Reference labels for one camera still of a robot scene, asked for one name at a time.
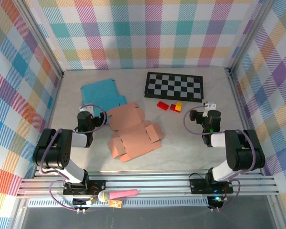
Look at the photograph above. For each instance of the blue paper box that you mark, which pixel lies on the blue paper box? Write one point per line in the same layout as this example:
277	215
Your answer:
100	93

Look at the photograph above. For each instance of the pink paper box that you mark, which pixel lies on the pink paper box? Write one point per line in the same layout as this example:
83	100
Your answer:
133	140

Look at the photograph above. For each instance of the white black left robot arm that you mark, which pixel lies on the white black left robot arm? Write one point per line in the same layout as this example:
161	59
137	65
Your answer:
52	152

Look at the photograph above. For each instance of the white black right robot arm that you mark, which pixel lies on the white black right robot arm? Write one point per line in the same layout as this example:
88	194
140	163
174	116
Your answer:
243	152

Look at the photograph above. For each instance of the black electronics box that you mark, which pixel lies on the black electronics box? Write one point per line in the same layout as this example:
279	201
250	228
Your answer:
79	202
215	202

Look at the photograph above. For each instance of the small red toy brick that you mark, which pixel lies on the small red toy brick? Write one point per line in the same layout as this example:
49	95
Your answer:
173	108

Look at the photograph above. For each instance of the black white checkerboard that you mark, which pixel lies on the black white checkerboard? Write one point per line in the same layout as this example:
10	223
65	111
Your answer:
174	87

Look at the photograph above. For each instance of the small orange circuit board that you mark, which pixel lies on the small orange circuit board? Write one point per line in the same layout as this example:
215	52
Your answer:
115	204

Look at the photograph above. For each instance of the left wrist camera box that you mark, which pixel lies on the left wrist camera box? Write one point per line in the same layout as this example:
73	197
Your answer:
87	108

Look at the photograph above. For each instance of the aluminium side rail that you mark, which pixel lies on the aluminium side rail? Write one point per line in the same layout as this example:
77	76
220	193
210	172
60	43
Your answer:
52	107
243	119

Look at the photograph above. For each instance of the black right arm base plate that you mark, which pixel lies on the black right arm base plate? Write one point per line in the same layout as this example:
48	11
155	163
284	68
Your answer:
197	186

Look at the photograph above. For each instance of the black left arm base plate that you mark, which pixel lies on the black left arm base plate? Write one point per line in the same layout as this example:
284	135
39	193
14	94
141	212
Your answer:
99	186

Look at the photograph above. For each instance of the aluminium frame rail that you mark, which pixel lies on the aluminium frame rail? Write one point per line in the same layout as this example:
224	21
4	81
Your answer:
152	183

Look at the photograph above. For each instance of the aluminium corner post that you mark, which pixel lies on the aluminium corner post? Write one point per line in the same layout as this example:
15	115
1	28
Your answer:
250	35
41	40

